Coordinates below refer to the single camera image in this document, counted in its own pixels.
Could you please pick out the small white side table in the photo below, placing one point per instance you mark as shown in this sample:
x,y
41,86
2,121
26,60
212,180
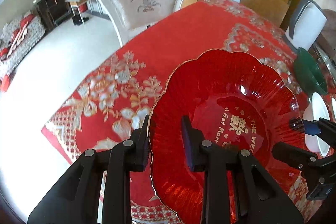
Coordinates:
x,y
75,7

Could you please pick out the white plate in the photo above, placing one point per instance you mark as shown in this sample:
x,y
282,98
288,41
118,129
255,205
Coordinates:
x,y
316,109

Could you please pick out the floral sofa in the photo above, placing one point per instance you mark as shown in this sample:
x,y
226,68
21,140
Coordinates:
x,y
17,39

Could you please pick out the green bowl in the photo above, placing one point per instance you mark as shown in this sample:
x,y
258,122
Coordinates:
x,y
308,74

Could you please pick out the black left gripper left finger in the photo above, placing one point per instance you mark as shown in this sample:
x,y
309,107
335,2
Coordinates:
x,y
75,197

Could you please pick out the red box on floor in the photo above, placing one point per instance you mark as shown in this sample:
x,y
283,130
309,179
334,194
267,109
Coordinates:
x,y
5,83

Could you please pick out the dark wooden cabinet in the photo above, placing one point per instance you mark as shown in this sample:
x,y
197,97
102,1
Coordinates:
x,y
53,12

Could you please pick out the red glass scalloped plate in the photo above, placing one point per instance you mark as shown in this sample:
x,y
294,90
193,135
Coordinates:
x,y
235,101

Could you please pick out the white grey electric kettle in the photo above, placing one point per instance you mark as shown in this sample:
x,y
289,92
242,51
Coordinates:
x,y
305,25

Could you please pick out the red floral tablecloth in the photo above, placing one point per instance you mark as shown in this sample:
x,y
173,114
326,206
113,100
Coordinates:
x,y
114,99

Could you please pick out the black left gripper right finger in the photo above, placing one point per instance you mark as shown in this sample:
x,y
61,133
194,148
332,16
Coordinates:
x,y
258,197

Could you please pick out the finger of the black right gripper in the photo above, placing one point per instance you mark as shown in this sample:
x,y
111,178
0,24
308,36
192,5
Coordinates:
x,y
313,170
322,128

